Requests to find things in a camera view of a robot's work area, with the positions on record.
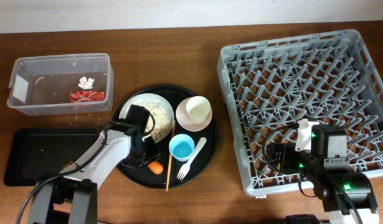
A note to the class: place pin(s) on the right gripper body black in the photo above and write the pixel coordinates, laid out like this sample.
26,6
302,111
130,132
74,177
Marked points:
291,160

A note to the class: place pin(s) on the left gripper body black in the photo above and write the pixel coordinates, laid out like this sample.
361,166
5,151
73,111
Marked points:
149,152

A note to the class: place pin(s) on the orange carrot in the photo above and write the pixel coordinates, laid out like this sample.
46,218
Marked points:
156,167

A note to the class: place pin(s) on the blue cup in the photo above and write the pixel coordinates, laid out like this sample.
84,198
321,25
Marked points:
181,147

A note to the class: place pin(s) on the red snack wrapper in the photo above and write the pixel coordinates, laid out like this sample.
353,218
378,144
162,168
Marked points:
86,96

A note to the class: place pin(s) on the brown food chunk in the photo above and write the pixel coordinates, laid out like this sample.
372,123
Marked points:
68,164

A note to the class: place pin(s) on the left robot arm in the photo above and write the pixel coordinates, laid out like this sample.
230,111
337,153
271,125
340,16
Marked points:
71,195

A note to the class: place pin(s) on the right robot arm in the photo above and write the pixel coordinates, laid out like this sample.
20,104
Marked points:
320,156

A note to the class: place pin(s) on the grey dishwasher rack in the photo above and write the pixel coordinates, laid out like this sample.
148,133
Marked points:
328,76

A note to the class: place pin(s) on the round black tray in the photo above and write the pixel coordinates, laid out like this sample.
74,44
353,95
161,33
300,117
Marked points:
145,177

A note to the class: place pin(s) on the pile of rice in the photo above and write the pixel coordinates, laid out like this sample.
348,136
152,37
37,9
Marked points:
159,111

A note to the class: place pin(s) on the grey plate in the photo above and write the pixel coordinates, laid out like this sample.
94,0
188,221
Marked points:
149,127

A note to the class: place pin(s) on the wooden chopstick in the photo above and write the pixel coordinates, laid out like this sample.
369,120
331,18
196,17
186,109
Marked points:
170,158

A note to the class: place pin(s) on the white plastic fork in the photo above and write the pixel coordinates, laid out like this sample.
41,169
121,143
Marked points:
186,167

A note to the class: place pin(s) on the pink saucer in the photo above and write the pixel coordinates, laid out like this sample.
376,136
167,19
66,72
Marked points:
183,119

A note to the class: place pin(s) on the cream cup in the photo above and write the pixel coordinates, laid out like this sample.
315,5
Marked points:
198,109

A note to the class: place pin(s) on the crumpled white tissue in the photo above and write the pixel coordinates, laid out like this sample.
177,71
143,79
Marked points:
86,83

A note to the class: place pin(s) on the clear plastic bin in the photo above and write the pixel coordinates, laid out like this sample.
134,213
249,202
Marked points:
42,85

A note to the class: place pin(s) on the black rectangular tray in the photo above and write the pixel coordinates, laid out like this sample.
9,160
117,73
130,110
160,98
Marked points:
39,153

